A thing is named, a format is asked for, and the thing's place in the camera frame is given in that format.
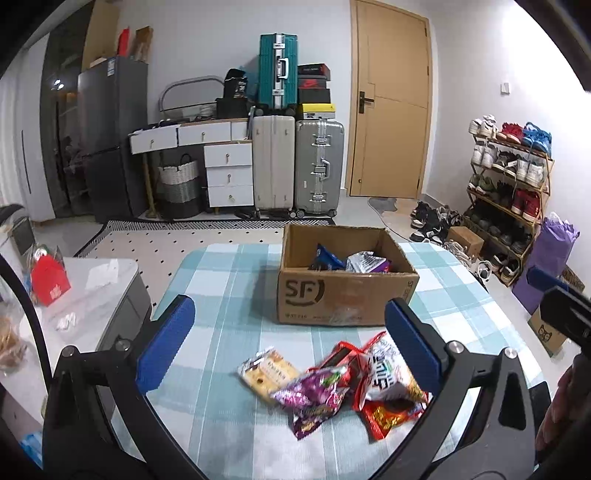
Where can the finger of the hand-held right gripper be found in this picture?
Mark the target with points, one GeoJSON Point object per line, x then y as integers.
{"type": "Point", "coordinates": [565, 309]}

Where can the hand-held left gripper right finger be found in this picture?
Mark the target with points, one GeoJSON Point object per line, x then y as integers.
{"type": "Point", "coordinates": [413, 346]}

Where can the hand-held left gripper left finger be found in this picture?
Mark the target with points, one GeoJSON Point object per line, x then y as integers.
{"type": "Point", "coordinates": [166, 341]}

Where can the white orange noodle snack packet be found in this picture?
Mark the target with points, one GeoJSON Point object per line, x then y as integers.
{"type": "Point", "coordinates": [388, 374]}

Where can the red dark chocolate packet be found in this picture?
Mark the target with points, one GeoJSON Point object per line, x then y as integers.
{"type": "Point", "coordinates": [344, 357]}

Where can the red orange snack packet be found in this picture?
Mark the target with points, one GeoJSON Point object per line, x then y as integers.
{"type": "Point", "coordinates": [388, 422]}

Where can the white purple snack packet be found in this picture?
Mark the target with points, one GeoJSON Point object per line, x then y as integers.
{"type": "Point", "coordinates": [367, 263]}

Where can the yellow biscuit packet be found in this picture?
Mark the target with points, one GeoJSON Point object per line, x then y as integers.
{"type": "Point", "coordinates": [268, 371]}

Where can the blue snack packet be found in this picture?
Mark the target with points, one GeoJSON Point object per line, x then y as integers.
{"type": "Point", "coordinates": [328, 259]}

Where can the cardboard box with cat print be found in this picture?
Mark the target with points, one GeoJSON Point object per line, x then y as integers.
{"type": "Point", "coordinates": [549, 334]}

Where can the purple bag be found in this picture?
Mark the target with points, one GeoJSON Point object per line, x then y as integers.
{"type": "Point", "coordinates": [547, 258]}

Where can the white marble side table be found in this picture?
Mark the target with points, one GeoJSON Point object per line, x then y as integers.
{"type": "Point", "coordinates": [101, 304]}

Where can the blue checked tablecloth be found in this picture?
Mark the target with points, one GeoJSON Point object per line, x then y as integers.
{"type": "Point", "coordinates": [231, 286]}

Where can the white paper sheet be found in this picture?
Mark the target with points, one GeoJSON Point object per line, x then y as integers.
{"type": "Point", "coordinates": [102, 274]}

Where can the small brown cardboard box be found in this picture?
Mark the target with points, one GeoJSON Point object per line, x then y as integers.
{"type": "Point", "coordinates": [464, 241]}

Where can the wooden shoe rack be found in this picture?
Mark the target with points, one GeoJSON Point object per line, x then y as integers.
{"type": "Point", "coordinates": [545, 184]}

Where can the pile of floor shoes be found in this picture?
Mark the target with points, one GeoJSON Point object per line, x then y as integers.
{"type": "Point", "coordinates": [429, 219]}

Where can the red gift box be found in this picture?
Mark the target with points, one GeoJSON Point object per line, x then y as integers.
{"type": "Point", "coordinates": [51, 281]}

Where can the rows of shoes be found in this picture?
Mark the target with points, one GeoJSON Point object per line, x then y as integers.
{"type": "Point", "coordinates": [521, 170]}

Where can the woven laundry basket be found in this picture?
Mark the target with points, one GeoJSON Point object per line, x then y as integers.
{"type": "Point", "coordinates": [180, 189]}

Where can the clear food container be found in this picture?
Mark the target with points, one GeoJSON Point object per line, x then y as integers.
{"type": "Point", "coordinates": [11, 344]}

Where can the white dresser with drawers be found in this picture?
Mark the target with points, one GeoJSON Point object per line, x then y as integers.
{"type": "Point", "coordinates": [228, 175]}

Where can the silver suitcase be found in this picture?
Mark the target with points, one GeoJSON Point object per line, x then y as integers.
{"type": "Point", "coordinates": [318, 166]}

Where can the wooden door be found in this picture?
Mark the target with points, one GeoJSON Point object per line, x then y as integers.
{"type": "Point", "coordinates": [397, 138]}

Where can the dark grey fridge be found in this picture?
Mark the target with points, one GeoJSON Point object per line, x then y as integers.
{"type": "Point", "coordinates": [115, 138]}

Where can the beige suitcase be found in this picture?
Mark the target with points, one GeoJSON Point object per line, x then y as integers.
{"type": "Point", "coordinates": [273, 161]}

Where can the dark glass cabinet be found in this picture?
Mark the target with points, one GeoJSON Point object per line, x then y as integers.
{"type": "Point", "coordinates": [60, 129]}

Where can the white curtain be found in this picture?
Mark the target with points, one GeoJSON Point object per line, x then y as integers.
{"type": "Point", "coordinates": [18, 152]}

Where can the black storage box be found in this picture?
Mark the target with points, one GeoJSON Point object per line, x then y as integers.
{"type": "Point", "coordinates": [233, 108]}

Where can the oval mirror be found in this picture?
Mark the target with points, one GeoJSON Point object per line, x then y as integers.
{"type": "Point", "coordinates": [189, 90]}

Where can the black printed bag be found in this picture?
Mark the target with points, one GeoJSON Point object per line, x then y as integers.
{"type": "Point", "coordinates": [236, 83]}

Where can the plain black shoe box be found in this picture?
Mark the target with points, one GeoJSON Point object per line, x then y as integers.
{"type": "Point", "coordinates": [315, 95]}

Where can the red black shoe box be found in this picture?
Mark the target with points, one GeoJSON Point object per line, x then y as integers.
{"type": "Point", "coordinates": [314, 83]}

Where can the teal suitcase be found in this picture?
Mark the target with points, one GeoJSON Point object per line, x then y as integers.
{"type": "Point", "coordinates": [277, 69]}

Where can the brown paper bag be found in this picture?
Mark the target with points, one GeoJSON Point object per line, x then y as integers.
{"type": "Point", "coordinates": [143, 44]}

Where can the red paper bag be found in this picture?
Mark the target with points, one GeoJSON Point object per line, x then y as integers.
{"type": "Point", "coordinates": [124, 44]}

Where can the tall flat cardboard box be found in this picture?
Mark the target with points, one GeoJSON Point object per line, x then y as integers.
{"type": "Point", "coordinates": [101, 32]}

